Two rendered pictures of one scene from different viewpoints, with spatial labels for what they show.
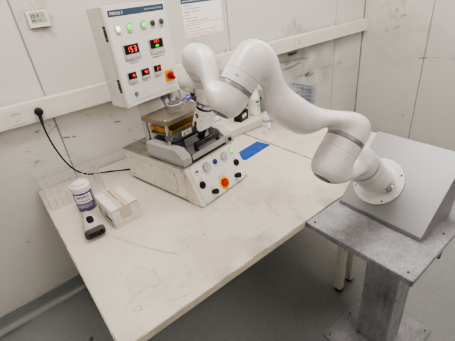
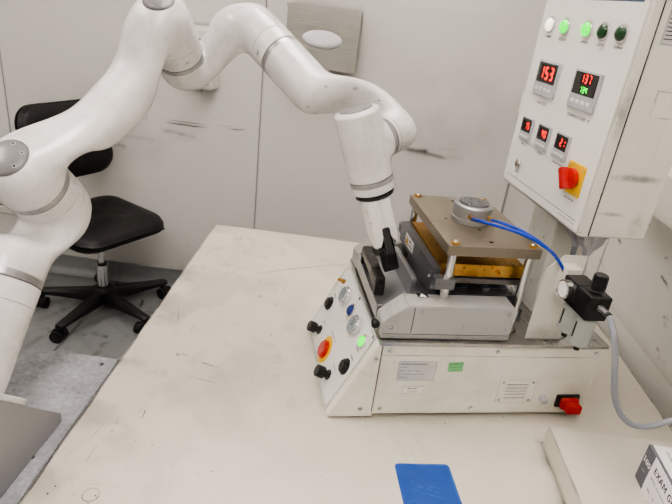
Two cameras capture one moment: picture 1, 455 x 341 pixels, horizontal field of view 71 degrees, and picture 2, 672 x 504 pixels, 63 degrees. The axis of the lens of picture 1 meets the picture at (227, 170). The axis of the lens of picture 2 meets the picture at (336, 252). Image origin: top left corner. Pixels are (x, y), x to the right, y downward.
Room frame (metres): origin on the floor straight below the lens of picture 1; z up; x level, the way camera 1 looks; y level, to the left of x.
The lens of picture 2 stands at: (1.86, -0.79, 1.48)
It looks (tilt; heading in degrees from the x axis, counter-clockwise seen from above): 25 degrees down; 126
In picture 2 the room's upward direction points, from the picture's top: 7 degrees clockwise
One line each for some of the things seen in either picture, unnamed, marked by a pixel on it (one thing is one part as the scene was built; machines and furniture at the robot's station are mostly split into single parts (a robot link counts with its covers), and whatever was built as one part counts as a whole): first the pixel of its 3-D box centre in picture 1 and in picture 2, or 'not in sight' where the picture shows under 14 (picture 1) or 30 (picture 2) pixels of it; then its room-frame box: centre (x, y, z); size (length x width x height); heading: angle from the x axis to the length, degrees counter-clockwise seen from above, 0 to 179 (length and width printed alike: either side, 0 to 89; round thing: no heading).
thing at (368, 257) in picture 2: (206, 141); (372, 269); (1.33, 0.08, 0.99); 0.15 x 0.02 x 0.04; 137
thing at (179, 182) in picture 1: (188, 160); (443, 338); (1.46, 0.19, 0.84); 0.53 x 0.37 x 0.17; 47
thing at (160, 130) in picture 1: (178, 118); (466, 240); (1.46, 0.20, 1.07); 0.22 x 0.17 x 0.10; 137
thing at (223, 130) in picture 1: (210, 130); (441, 317); (1.50, 0.06, 0.96); 0.26 x 0.05 x 0.07; 47
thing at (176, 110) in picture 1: (175, 113); (485, 236); (1.49, 0.22, 1.08); 0.31 x 0.24 x 0.13; 137
